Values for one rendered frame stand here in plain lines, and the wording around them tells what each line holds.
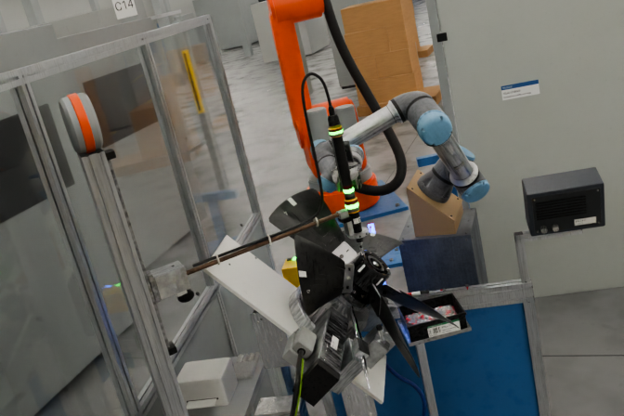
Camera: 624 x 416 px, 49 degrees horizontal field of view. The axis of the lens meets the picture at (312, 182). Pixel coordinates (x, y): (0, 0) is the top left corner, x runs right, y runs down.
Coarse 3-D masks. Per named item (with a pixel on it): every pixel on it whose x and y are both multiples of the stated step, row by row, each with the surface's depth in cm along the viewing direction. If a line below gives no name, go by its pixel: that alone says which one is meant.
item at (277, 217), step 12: (300, 192) 226; (312, 192) 228; (288, 204) 222; (300, 204) 223; (312, 204) 224; (324, 204) 226; (276, 216) 218; (288, 216) 219; (300, 216) 220; (324, 216) 223; (312, 228) 219; (324, 228) 220; (336, 228) 221; (312, 240) 218; (324, 240) 218; (336, 240) 219
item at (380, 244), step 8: (344, 232) 247; (344, 240) 242; (352, 240) 242; (368, 240) 240; (376, 240) 241; (384, 240) 242; (392, 240) 243; (352, 248) 237; (368, 248) 234; (376, 248) 234; (384, 248) 235; (392, 248) 236
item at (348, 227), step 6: (342, 216) 216; (348, 216) 217; (342, 222) 217; (348, 222) 217; (348, 228) 218; (366, 228) 222; (348, 234) 219; (354, 234) 219; (360, 234) 218; (366, 234) 219
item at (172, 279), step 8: (168, 264) 198; (176, 264) 197; (152, 272) 194; (160, 272) 193; (168, 272) 192; (176, 272) 193; (184, 272) 194; (152, 280) 191; (160, 280) 191; (168, 280) 192; (176, 280) 193; (184, 280) 194; (152, 288) 192; (160, 288) 191; (168, 288) 192; (176, 288) 194; (184, 288) 195; (160, 296) 192; (168, 296) 193
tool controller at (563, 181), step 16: (544, 176) 245; (560, 176) 243; (576, 176) 241; (592, 176) 238; (528, 192) 240; (544, 192) 238; (560, 192) 237; (576, 192) 237; (592, 192) 236; (528, 208) 242; (544, 208) 241; (560, 208) 240; (576, 208) 240; (592, 208) 240; (528, 224) 249; (544, 224) 245; (560, 224) 244; (576, 224) 244; (592, 224) 243
